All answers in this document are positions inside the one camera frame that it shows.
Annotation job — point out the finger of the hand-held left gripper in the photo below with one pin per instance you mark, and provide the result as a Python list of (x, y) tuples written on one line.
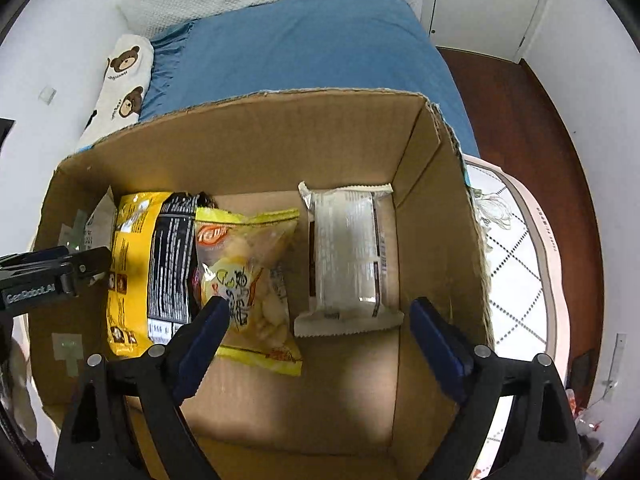
[(85, 260)]

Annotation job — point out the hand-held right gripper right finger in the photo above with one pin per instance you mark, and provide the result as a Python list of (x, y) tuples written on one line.
[(440, 345)]

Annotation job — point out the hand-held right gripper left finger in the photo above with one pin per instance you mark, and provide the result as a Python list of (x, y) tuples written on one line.
[(202, 345)]

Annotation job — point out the yellow and black snack packet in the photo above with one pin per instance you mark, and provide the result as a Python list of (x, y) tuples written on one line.
[(130, 260)]

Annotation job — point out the clear yellow chips packet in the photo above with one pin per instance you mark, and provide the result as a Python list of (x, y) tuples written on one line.
[(250, 260)]

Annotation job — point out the brown cardboard box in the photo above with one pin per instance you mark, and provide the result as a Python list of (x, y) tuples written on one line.
[(345, 385)]

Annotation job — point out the white silver biscuit packet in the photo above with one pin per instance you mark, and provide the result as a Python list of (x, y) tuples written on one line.
[(345, 250)]

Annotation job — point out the black furniture edge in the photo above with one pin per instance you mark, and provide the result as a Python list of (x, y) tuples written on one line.
[(5, 130)]

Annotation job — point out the bear print pillow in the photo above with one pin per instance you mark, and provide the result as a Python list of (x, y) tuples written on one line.
[(125, 85)]

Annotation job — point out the blue bed sheet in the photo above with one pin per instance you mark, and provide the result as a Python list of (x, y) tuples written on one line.
[(310, 50)]

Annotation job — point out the white door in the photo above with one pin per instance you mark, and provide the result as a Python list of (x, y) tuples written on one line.
[(480, 5)]

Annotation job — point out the small white wall plate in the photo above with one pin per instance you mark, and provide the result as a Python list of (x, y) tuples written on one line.
[(47, 95)]

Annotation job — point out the white wall socket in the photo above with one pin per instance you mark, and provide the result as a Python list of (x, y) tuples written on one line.
[(620, 346)]

